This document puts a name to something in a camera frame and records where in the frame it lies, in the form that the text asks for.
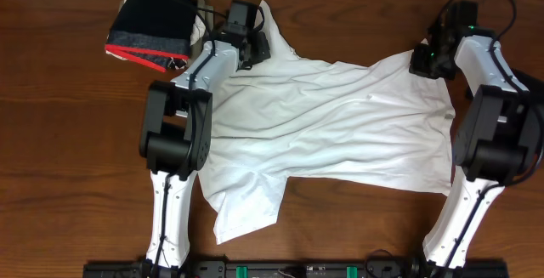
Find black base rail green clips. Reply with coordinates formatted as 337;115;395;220
82;255;510;278

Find black folded garment pink trim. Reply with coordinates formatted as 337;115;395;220
105;0;196;72

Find olive grey folded garment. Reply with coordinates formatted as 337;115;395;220
186;0;214;68

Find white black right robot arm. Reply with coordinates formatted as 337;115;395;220
410;25;543;276

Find black t-shirt white logo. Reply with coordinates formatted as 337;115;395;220
465;67;544;105

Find white t-shirt pixel print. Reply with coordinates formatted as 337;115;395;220
199;12;455;244

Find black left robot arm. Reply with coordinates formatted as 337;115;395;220
139;31;270;277

